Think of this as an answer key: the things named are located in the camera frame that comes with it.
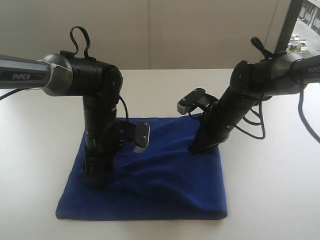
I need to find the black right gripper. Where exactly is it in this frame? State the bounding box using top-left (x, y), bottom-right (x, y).
top-left (188, 109), bottom-right (240, 155)

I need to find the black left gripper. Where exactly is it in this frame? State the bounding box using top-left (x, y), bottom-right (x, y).
top-left (83, 134), bottom-right (123, 189)

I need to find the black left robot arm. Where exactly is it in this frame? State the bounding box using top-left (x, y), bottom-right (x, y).
top-left (0, 51), bottom-right (123, 188)

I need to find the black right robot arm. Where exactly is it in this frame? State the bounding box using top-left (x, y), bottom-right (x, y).
top-left (188, 53), bottom-right (320, 154)

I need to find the black window frame post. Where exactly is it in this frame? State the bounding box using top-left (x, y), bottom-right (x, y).
top-left (275, 0), bottom-right (304, 52)

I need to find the blue towel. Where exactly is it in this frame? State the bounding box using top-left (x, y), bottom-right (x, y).
top-left (55, 116), bottom-right (228, 221)

